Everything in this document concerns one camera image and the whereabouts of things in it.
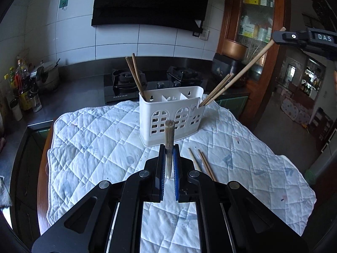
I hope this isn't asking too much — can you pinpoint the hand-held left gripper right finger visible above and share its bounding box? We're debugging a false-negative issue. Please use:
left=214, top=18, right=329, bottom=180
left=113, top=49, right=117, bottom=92
left=172, top=144, right=308, bottom=253

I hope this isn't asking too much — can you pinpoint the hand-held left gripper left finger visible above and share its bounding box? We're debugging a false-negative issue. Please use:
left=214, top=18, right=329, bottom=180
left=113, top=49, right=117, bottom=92
left=32, top=144, right=167, bottom=253

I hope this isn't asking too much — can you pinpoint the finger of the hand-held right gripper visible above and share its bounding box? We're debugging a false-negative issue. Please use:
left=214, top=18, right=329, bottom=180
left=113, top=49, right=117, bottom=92
left=272, top=30, right=308, bottom=46

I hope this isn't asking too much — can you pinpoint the white plastic utensil holder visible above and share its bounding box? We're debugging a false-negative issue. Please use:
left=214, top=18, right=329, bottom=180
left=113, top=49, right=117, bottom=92
left=138, top=86, right=205, bottom=147

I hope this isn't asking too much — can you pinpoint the copper pot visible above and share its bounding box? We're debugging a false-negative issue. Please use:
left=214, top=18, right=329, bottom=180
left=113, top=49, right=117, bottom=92
left=222, top=39, right=249, bottom=60

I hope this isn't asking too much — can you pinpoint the wooden glass door cabinet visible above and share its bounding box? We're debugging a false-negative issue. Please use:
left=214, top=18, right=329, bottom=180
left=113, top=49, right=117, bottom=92
left=216, top=0, right=292, bottom=131

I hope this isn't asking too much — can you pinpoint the white quilted cloth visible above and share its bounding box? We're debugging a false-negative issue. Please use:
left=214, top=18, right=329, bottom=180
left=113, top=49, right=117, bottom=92
left=46, top=100, right=317, bottom=253

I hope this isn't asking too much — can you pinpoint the black toaster appliance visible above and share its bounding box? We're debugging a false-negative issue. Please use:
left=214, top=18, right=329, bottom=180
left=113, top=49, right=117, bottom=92
left=211, top=52, right=248, bottom=88

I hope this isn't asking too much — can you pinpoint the patterned play fence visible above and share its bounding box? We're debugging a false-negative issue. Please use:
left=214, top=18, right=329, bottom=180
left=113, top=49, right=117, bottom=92
left=280, top=97, right=312, bottom=125

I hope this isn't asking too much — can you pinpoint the black gas stove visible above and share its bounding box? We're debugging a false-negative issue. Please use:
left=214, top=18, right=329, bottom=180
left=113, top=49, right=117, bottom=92
left=103, top=66, right=209, bottom=105

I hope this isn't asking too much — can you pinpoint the small glass seasoning jar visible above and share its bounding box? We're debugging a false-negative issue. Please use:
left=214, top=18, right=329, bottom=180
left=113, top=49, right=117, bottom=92
left=31, top=89, right=43, bottom=113

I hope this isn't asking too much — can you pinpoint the black range hood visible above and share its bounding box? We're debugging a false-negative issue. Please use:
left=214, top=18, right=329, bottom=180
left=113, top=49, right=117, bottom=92
left=91, top=0, right=234, bottom=30

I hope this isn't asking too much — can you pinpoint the steel pot with lid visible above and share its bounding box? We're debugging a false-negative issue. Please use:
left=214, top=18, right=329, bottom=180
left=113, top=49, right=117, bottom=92
left=34, top=60, right=61, bottom=90

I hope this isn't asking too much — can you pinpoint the grey dishcloth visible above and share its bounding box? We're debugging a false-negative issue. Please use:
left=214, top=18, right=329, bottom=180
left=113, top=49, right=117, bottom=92
left=0, top=175, right=13, bottom=208

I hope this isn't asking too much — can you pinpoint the white jar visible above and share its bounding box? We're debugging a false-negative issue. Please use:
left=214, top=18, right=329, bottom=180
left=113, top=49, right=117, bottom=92
left=9, top=98, right=23, bottom=122

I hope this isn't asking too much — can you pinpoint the large cooking oil bottle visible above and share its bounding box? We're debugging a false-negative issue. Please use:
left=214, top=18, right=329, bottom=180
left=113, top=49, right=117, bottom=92
left=14, top=59, right=34, bottom=111

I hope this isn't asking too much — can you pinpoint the yellow capped sauce bottle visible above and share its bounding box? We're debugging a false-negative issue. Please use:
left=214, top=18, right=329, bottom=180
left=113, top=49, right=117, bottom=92
left=9, top=67, right=17, bottom=91

